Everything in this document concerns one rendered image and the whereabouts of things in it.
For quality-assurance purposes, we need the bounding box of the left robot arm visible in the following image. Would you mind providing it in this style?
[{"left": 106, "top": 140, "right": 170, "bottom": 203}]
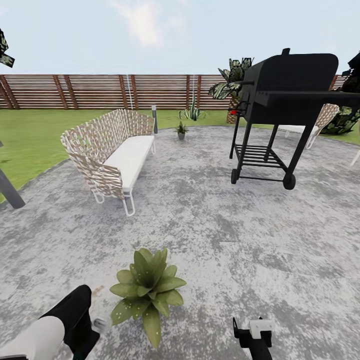
[{"left": 0, "top": 285, "right": 113, "bottom": 360}]

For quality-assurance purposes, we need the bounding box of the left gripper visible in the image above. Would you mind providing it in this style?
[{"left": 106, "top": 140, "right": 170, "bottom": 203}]
[{"left": 63, "top": 318, "right": 100, "bottom": 360}]

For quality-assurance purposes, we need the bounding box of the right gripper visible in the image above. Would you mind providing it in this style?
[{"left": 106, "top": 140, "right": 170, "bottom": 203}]
[{"left": 233, "top": 325, "right": 272, "bottom": 357}]

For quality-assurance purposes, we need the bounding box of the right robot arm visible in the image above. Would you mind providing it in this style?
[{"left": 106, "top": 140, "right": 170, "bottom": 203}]
[{"left": 233, "top": 316, "right": 276, "bottom": 360}]

